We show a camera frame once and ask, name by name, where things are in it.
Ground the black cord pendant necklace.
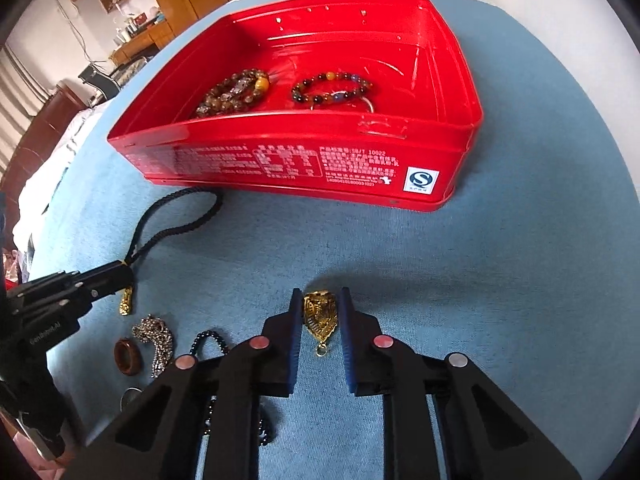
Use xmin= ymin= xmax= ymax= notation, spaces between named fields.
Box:
xmin=118 ymin=186 xmax=225 ymax=317

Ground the thin silver bangle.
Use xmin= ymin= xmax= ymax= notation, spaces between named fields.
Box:
xmin=119 ymin=387 xmax=142 ymax=411

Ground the silver chain necklace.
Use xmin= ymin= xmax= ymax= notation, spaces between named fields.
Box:
xmin=131 ymin=314 xmax=175 ymax=380

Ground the gold charm pendant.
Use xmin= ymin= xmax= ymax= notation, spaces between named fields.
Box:
xmin=303 ymin=290 xmax=338 ymax=358

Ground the brown wooden bead bracelet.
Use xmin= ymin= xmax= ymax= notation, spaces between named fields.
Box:
xmin=194 ymin=67 xmax=271 ymax=120

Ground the multicolour bead bracelet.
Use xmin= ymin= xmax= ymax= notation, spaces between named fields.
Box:
xmin=290 ymin=70 xmax=373 ymax=110

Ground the wide silver bangle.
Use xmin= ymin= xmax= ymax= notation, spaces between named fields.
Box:
xmin=344 ymin=93 xmax=375 ymax=114

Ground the pile of bedding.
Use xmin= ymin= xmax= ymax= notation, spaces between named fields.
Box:
xmin=12 ymin=102 xmax=111 ymax=255

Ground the blue felt mat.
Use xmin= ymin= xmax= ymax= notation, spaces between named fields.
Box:
xmin=32 ymin=0 xmax=639 ymax=479

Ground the dark wooden headboard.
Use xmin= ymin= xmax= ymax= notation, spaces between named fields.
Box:
xmin=1 ymin=82 xmax=87 ymax=250

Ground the black office chair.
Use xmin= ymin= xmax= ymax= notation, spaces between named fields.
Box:
xmin=78 ymin=64 xmax=120 ymax=101

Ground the wooden desk with shelves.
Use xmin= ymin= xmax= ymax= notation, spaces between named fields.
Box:
xmin=99 ymin=0 xmax=174 ymax=66

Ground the red tin box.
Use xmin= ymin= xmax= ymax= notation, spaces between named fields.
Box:
xmin=107 ymin=0 xmax=483 ymax=211

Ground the black bead necklace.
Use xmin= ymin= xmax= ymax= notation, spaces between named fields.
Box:
xmin=188 ymin=328 xmax=277 ymax=447

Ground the red agate ring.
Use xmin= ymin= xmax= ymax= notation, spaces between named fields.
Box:
xmin=113 ymin=337 xmax=144 ymax=377

